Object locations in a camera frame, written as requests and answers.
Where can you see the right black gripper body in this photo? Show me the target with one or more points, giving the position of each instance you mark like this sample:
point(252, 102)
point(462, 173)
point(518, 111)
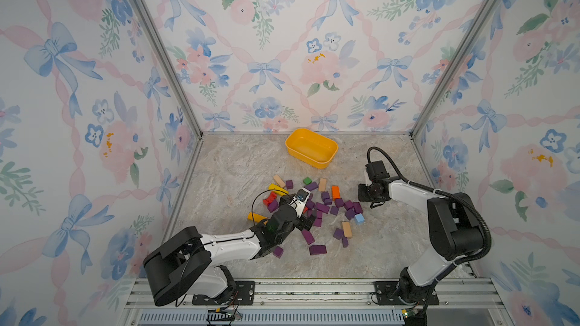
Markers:
point(365, 192)

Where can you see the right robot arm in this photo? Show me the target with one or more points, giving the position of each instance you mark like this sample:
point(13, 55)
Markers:
point(456, 230)

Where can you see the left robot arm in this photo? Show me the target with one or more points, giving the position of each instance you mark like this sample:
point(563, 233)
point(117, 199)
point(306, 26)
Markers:
point(194, 262)

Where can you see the yellow plastic storage bin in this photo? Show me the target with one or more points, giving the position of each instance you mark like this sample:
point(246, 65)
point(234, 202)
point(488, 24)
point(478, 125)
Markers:
point(312, 148)

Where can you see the purple long brick bottom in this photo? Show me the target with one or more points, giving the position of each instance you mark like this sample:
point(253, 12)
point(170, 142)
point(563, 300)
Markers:
point(308, 237)

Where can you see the purple long brick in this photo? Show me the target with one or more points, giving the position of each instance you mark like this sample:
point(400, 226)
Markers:
point(312, 186)
point(308, 237)

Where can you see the purple cube by red bridge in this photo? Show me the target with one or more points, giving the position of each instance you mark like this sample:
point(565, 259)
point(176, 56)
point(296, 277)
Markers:
point(273, 206)

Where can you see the purple brick centre slanted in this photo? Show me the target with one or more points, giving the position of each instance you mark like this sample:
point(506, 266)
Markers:
point(322, 208)

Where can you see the orange-yellow brick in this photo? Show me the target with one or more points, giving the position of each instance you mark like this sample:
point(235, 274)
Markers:
point(256, 218)

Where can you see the red bridge brick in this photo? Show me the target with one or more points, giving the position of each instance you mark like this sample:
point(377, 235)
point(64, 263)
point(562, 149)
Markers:
point(270, 199)

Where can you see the yellow long brick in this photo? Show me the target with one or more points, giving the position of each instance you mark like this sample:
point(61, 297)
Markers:
point(277, 190)

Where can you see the light blue cube brick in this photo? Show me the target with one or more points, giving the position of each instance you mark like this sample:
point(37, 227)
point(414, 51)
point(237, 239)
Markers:
point(359, 218)

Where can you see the purple long brick top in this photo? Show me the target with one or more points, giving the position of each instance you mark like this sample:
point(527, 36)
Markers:
point(312, 186)

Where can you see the natural wood brick top left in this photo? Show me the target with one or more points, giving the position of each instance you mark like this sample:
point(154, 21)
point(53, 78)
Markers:
point(279, 181)

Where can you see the natural wood brick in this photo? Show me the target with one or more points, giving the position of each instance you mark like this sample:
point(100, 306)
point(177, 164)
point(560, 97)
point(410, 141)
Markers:
point(279, 181)
point(347, 230)
point(322, 185)

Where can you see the natural wood brick right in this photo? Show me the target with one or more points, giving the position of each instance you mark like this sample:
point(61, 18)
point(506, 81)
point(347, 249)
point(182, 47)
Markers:
point(347, 230)

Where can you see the orange brick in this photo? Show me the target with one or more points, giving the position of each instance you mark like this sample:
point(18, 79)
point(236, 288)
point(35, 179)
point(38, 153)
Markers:
point(336, 194)

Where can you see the natural wood brick top centre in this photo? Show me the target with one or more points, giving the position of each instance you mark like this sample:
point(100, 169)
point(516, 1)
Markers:
point(322, 185)

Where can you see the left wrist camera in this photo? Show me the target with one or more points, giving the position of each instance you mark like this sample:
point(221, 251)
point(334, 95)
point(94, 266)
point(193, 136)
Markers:
point(300, 200)

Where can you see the aluminium mounting rail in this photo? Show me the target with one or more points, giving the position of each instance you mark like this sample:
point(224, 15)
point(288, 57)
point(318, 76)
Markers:
point(327, 302)

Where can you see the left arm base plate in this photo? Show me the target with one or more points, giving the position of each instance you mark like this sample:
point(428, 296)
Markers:
point(240, 293)

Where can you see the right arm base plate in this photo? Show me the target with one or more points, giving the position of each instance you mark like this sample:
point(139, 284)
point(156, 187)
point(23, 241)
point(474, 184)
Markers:
point(395, 293)

